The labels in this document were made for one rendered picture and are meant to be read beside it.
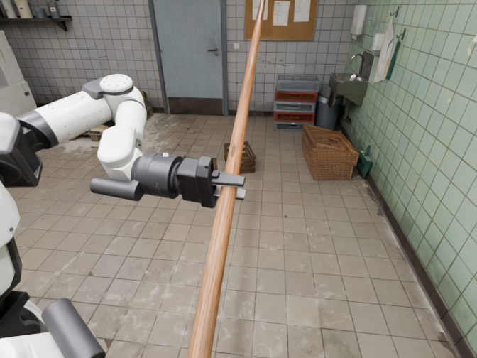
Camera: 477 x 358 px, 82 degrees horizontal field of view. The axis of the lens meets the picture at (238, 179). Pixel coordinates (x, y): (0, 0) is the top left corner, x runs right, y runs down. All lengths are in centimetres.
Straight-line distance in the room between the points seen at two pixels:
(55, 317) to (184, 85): 463
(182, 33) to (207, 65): 58
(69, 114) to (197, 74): 412
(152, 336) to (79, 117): 142
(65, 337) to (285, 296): 168
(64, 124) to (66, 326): 47
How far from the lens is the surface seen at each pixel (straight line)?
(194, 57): 478
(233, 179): 51
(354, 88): 365
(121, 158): 56
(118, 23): 517
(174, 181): 54
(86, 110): 78
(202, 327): 40
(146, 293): 207
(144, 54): 507
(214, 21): 466
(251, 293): 198
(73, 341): 42
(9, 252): 72
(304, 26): 461
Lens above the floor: 162
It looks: 32 degrees down
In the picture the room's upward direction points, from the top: straight up
